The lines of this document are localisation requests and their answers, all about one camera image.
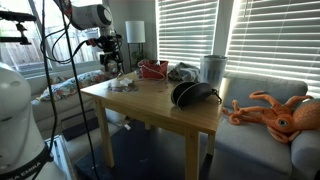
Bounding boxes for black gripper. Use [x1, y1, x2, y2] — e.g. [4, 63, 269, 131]
[99, 50, 124, 75]

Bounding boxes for red woven basket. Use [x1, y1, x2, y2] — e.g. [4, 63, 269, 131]
[137, 59, 170, 81]

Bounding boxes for white shade floor lamp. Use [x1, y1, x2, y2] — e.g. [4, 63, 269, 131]
[125, 20, 147, 71]

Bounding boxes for oval patterned throw pillow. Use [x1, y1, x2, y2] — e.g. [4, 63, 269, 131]
[36, 75, 86, 103]

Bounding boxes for light wooden table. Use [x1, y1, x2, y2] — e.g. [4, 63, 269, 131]
[79, 68, 231, 180]

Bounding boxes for gray crumpled cloth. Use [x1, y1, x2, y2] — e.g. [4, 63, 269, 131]
[168, 62, 201, 83]

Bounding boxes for dark rectangular box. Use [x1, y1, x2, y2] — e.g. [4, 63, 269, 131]
[61, 116, 100, 142]

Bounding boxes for white window blind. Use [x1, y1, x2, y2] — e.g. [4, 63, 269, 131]
[156, 0, 219, 68]
[226, 0, 320, 98]

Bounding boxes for bare glass window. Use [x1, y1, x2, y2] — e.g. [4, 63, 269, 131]
[0, 0, 104, 76]

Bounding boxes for dark navy rug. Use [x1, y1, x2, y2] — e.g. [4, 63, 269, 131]
[74, 119, 214, 180]

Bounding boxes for clear plastic cup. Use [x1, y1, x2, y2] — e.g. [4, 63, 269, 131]
[199, 54, 229, 91]

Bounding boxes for robot mounting stand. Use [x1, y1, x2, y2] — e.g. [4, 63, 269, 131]
[44, 134, 78, 180]

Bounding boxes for gray sectional sofa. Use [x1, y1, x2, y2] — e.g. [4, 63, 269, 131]
[26, 64, 320, 180]

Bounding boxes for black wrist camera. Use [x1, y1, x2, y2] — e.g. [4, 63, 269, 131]
[98, 34, 124, 53]

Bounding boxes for black looped wrist cable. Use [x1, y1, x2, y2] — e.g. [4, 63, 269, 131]
[42, 18, 102, 65]

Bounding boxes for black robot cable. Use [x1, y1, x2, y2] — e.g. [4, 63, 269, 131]
[59, 0, 100, 180]
[39, 0, 58, 159]

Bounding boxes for black camera on mount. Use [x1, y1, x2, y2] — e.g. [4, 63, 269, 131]
[0, 10, 38, 46]

